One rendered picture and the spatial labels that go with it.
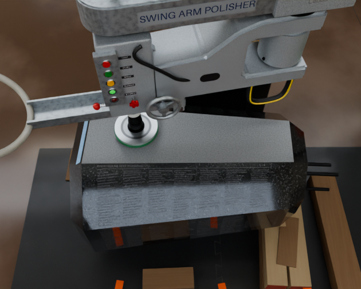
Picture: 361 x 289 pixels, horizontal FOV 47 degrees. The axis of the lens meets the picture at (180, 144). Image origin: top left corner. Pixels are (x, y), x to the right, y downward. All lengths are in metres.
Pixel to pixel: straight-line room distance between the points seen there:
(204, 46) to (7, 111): 2.17
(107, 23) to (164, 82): 0.38
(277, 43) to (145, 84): 0.54
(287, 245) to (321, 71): 1.67
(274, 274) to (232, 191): 0.64
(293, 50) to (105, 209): 1.15
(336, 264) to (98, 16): 2.00
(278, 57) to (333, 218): 1.37
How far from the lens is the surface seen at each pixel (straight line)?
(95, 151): 2.07
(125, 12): 1.38
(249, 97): 2.03
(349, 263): 2.76
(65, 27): 3.99
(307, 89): 3.51
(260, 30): 1.59
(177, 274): 2.54
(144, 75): 1.60
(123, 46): 1.48
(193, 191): 2.04
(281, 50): 1.74
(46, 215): 2.93
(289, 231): 2.58
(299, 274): 2.52
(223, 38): 1.60
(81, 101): 1.93
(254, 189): 2.07
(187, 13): 1.43
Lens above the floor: 2.60
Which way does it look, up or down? 58 degrees down
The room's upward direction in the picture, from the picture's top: straight up
